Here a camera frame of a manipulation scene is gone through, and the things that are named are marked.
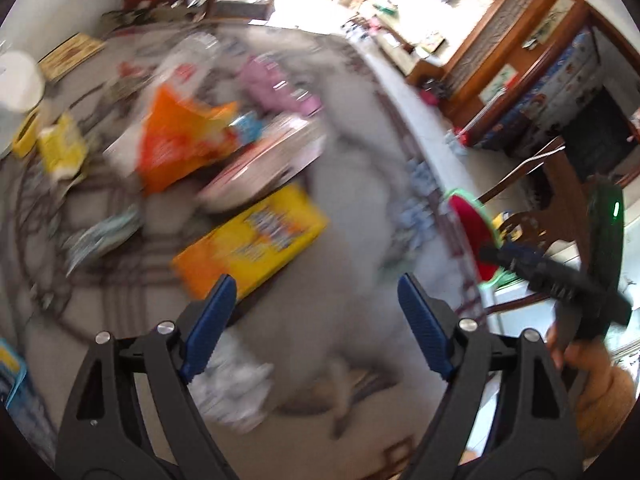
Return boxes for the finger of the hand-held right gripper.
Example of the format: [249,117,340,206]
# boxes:
[479,243,590,307]

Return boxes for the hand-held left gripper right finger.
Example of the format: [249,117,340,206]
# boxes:
[397,272,586,480]

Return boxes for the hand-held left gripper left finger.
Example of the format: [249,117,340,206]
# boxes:
[55,274,238,480]

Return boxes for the person's right hand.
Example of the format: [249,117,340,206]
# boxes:
[546,329,637,457]

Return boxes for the crumpled white tissue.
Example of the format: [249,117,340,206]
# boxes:
[189,334,275,433]

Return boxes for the dark wooden chair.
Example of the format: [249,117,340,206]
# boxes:
[475,144,596,313]

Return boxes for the red basin with green rim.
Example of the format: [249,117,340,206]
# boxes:
[446,187,507,283]

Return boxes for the yellow printed cardboard box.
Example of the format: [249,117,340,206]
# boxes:
[171,183,330,302]

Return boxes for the pale blue wrapper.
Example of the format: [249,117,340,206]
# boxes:
[64,204,142,272]

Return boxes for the blue printed blanket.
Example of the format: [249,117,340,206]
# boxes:
[484,30,603,153]

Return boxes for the pink and white flat box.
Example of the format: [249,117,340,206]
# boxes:
[196,114,327,211]

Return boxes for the orange snack bag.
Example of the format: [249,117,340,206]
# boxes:
[136,84,242,197]

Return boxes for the blue toy box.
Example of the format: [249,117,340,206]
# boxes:
[0,339,57,463]

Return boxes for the yellow white carton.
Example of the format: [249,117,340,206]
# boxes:
[37,112,90,182]

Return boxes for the wooden cabinet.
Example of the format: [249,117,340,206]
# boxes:
[439,0,592,128]

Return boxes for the pink plastic packet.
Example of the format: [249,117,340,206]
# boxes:
[236,56,322,117]

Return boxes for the yellow oval container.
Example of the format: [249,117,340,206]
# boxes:
[11,109,42,159]

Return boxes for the clear plastic bag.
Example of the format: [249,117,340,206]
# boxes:
[154,34,222,92]

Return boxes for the patterned book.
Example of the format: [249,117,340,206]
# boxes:
[39,33,107,82]

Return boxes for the white table fan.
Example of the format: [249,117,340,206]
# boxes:
[0,49,47,157]

